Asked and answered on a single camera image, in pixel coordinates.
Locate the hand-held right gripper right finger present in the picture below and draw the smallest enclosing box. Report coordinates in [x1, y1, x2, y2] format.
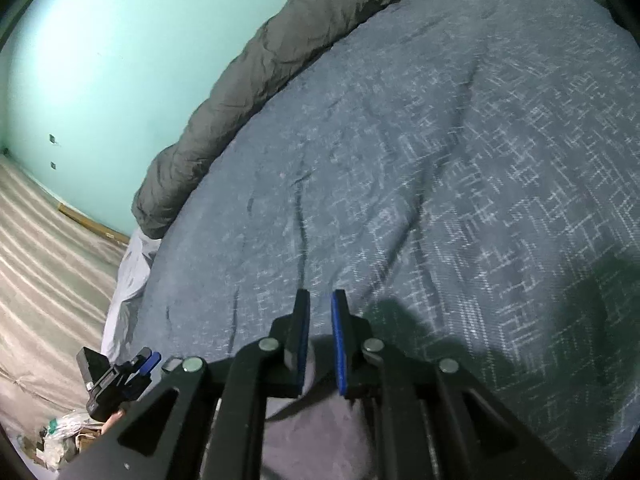
[331, 289, 566, 480]

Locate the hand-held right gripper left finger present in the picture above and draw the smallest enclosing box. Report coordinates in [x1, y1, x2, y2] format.
[57, 289, 313, 480]

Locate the pile of plastic bags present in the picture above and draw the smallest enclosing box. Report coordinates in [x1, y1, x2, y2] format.
[17, 407, 108, 471]

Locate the white bed sheet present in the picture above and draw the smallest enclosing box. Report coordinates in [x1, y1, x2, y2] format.
[101, 227, 163, 366]

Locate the wooden baseboard strip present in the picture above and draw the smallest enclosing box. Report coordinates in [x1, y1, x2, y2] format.
[58, 203, 131, 247]

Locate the blue-grey patterned bed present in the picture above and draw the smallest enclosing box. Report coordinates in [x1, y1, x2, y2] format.
[102, 0, 640, 480]

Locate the grey rolled duvet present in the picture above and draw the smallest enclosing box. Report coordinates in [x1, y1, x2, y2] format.
[132, 0, 481, 241]

